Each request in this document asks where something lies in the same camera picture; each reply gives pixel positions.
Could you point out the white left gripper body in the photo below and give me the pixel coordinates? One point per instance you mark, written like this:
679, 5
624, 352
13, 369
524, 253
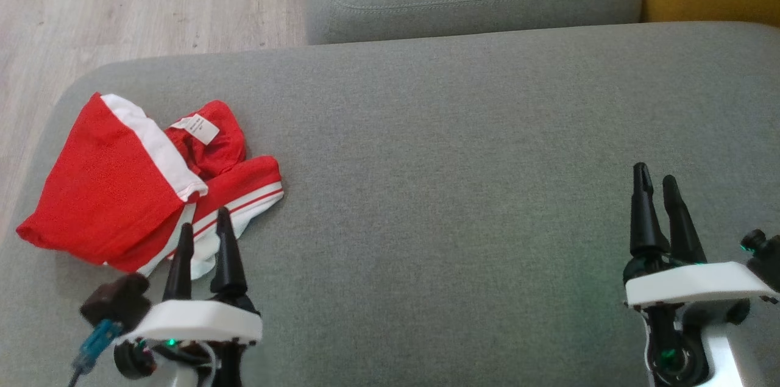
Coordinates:
195, 321

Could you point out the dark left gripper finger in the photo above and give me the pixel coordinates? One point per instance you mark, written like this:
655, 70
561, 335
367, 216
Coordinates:
180, 271
228, 265

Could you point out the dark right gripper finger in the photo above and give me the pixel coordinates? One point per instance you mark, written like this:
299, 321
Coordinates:
645, 222
684, 234

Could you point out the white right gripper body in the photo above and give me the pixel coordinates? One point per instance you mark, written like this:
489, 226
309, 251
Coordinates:
688, 284

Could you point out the red shorts with white stripe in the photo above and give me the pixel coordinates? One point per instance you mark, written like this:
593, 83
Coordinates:
97, 192

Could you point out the red basketball jersey white sleeves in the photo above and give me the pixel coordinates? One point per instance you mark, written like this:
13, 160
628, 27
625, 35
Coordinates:
216, 140

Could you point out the large grey sofa seat cushion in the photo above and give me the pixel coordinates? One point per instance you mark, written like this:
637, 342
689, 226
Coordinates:
457, 192

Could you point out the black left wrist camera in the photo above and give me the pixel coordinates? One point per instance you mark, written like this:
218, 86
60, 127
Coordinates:
116, 301

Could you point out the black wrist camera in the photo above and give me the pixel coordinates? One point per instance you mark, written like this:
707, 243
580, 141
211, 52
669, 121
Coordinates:
116, 301
769, 265

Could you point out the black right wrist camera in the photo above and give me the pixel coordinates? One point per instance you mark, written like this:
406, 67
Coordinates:
769, 265

